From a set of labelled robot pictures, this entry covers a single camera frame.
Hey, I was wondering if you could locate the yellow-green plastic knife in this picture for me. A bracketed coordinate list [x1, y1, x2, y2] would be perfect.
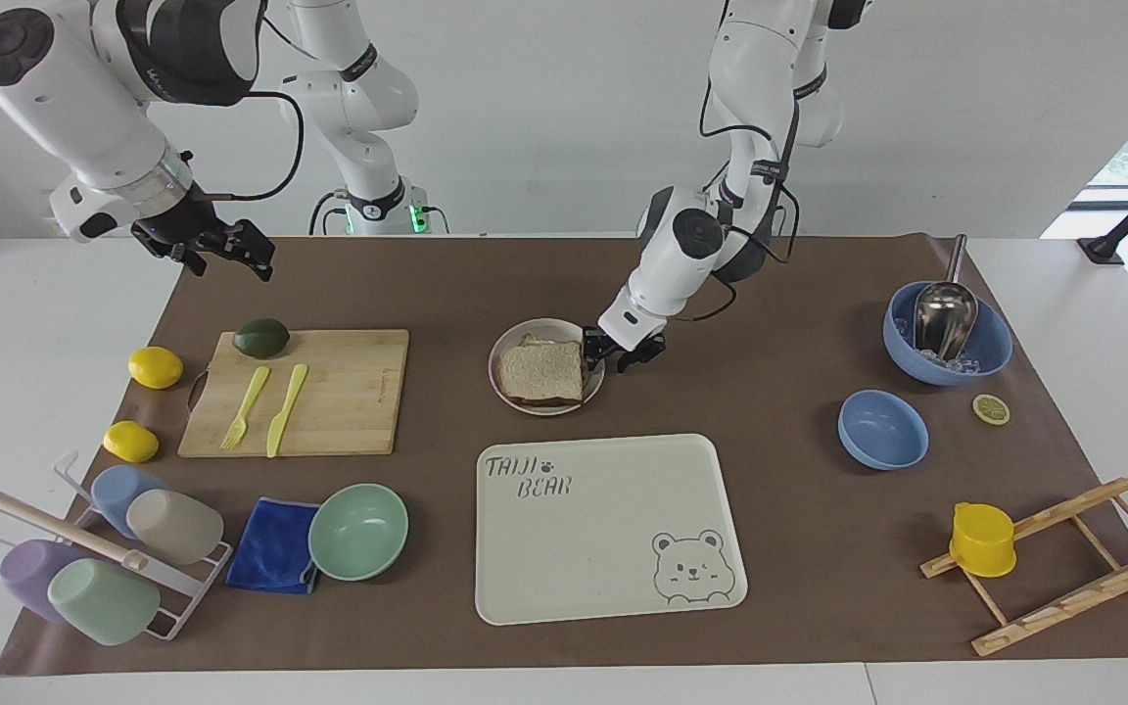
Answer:
[265, 363, 310, 459]

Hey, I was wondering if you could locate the round beige plate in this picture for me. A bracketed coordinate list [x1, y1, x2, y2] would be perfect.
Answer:
[488, 317, 607, 418]

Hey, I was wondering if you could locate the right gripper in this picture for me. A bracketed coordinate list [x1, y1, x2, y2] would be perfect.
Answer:
[131, 191, 277, 284]

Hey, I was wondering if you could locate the large blue bowl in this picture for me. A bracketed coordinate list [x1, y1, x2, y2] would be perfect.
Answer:
[881, 281, 1014, 387]

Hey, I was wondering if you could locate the green avocado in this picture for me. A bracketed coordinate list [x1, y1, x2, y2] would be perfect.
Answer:
[233, 318, 292, 360]

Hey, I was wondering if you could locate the wooden rack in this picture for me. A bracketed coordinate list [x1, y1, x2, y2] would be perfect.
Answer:
[919, 458, 1128, 658]

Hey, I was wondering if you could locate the beige plastic cup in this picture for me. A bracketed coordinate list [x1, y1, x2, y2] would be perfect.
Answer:
[124, 488, 226, 567]

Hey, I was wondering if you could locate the green plastic cup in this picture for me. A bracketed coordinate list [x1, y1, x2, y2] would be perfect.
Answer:
[46, 557, 163, 648]

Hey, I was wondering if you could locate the small blue bowl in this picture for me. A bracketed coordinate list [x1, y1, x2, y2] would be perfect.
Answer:
[836, 389, 931, 472]

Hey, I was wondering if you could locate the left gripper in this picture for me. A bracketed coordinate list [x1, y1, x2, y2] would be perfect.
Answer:
[581, 329, 668, 375]

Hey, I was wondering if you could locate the blue cloth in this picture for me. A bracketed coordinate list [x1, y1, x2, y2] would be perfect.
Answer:
[224, 496, 323, 595]

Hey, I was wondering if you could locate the yellow lemon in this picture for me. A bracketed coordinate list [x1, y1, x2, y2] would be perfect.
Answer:
[127, 346, 185, 391]
[102, 421, 161, 464]

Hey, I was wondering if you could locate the wooden cutting board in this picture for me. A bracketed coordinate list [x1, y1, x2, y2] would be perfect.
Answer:
[178, 329, 410, 459]

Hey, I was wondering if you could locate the black cable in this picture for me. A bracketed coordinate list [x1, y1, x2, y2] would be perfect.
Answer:
[194, 90, 307, 204]
[698, 76, 803, 267]
[307, 189, 343, 237]
[667, 257, 743, 325]

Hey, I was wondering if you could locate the yellow plastic cup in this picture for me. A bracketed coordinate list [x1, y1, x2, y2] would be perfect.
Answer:
[948, 501, 1019, 579]

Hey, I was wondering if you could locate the white wire cup rack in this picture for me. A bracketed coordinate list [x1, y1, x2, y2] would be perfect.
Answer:
[0, 450, 235, 643]

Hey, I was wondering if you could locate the purple plastic cup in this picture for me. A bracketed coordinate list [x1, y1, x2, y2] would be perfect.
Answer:
[0, 539, 96, 624]

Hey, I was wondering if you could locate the metal scoop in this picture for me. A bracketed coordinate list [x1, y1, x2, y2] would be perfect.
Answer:
[913, 233, 980, 362]

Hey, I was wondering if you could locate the blue plastic cup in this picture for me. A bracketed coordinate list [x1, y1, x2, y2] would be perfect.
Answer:
[90, 463, 174, 541]

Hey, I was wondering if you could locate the cream tray with bear print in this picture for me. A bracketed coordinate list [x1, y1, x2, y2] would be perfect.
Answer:
[474, 433, 750, 627]

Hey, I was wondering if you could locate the green bowl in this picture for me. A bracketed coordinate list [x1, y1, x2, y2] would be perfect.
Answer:
[306, 483, 410, 582]

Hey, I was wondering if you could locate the bread sandwich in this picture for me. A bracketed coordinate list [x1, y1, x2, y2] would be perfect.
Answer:
[496, 333, 588, 408]

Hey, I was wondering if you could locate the yellow-green plastic fork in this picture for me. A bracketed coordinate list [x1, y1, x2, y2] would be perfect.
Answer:
[220, 365, 272, 452]

